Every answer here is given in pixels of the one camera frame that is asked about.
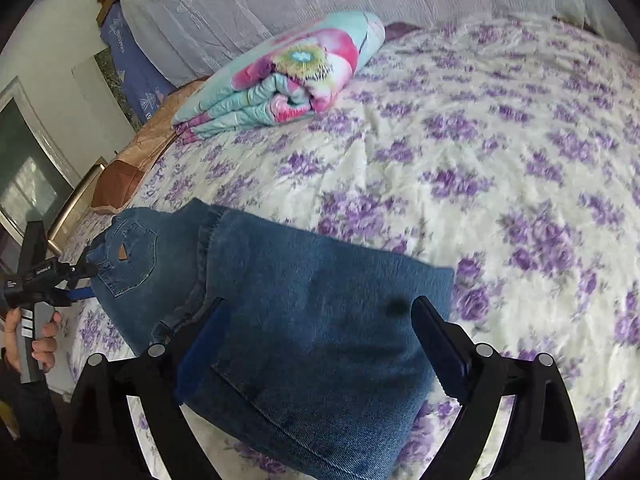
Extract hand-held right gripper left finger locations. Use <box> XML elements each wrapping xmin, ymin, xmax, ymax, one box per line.
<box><xmin>59</xmin><ymin>297</ymin><xmax>226</xmax><ymax>480</ymax></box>

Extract purple pillow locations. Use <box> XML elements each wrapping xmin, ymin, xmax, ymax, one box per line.
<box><xmin>384</xmin><ymin>21</ymin><xmax>426</xmax><ymax>41</ymax></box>

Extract person's left forearm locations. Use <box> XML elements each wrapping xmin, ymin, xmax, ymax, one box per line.
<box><xmin>0</xmin><ymin>350</ymin><xmax>62</xmax><ymax>443</ymax></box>

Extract white panel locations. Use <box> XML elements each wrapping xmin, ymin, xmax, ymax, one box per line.
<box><xmin>71</xmin><ymin>52</ymin><xmax>138</xmax><ymax>163</ymax></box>

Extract green wall picture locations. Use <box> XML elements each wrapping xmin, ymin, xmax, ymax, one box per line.
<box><xmin>95</xmin><ymin>47</ymin><xmax>141</xmax><ymax>131</ymax></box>

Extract purple floral bed sheet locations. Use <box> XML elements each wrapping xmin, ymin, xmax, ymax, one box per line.
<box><xmin>60</xmin><ymin>12</ymin><xmax>640</xmax><ymax>480</ymax></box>

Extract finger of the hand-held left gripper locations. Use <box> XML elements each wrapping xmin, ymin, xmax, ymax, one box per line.
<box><xmin>54</xmin><ymin>261</ymin><xmax>99</xmax><ymax>287</ymax></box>
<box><xmin>55</xmin><ymin>285</ymin><xmax>94</xmax><ymax>307</ymax></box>

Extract window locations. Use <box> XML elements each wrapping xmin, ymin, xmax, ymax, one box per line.
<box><xmin>0</xmin><ymin>77</ymin><xmax>81</xmax><ymax>241</ymax></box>

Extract person's left hand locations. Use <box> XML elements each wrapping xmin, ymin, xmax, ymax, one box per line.
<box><xmin>2</xmin><ymin>308</ymin><xmax>63</xmax><ymax>373</ymax></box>

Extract brown patterned pillow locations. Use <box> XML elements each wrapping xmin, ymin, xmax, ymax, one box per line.
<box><xmin>91</xmin><ymin>77</ymin><xmax>213</xmax><ymax>213</ymax></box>

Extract blue patterned cloth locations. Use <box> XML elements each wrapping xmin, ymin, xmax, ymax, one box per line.
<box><xmin>100</xmin><ymin>2</ymin><xmax>176</xmax><ymax>123</ymax></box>

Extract blue denim pants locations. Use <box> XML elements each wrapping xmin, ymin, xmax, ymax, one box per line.
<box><xmin>85</xmin><ymin>197</ymin><xmax>456</xmax><ymax>480</ymax></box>

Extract folded floral quilt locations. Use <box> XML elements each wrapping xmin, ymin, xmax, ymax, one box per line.
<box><xmin>171</xmin><ymin>10</ymin><xmax>386</xmax><ymax>147</ymax></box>

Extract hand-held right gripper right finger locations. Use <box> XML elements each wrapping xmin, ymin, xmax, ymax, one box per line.
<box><xmin>410</xmin><ymin>296</ymin><xmax>586</xmax><ymax>480</ymax></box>

